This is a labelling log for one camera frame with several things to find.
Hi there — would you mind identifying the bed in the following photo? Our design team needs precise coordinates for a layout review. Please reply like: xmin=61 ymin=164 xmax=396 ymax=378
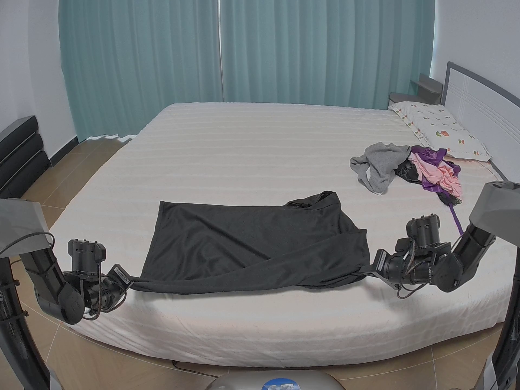
xmin=41 ymin=61 xmax=520 ymax=377

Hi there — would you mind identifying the pile of clothes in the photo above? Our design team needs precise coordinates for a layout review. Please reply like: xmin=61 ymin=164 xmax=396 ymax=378
xmin=396 ymin=145 xmax=466 ymax=236

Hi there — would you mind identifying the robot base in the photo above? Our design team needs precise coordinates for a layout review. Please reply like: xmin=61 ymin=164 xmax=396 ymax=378
xmin=203 ymin=371 xmax=340 ymax=390

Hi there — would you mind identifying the black chest of drawers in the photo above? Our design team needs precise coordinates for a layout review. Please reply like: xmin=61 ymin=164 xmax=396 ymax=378
xmin=0 ymin=115 xmax=51 ymax=199

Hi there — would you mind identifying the blue-green curtain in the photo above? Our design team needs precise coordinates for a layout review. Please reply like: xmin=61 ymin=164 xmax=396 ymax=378
xmin=219 ymin=0 xmax=435 ymax=111
xmin=59 ymin=0 xmax=222 ymax=143

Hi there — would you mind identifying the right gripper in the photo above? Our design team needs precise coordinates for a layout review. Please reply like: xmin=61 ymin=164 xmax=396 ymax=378
xmin=372 ymin=249 xmax=413 ymax=288

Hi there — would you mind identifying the black cable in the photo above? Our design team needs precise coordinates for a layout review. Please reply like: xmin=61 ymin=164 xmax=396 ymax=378
xmin=171 ymin=360 xmax=214 ymax=378
xmin=0 ymin=232 xmax=55 ymax=259

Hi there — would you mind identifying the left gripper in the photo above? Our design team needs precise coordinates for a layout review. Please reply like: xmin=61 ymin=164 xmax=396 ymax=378
xmin=89 ymin=263 xmax=134 ymax=312

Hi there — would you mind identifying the black T-shirt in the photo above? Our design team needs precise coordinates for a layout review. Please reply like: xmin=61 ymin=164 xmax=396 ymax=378
xmin=132 ymin=190 xmax=380 ymax=295

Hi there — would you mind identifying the grey garment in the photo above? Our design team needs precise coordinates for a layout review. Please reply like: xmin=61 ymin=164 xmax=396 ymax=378
xmin=350 ymin=142 xmax=412 ymax=195

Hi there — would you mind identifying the white printed pillow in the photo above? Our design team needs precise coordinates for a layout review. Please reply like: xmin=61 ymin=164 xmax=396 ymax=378
xmin=388 ymin=101 xmax=492 ymax=162

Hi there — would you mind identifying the grey bedside table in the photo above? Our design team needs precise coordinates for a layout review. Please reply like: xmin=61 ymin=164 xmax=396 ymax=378
xmin=389 ymin=73 xmax=443 ymax=106

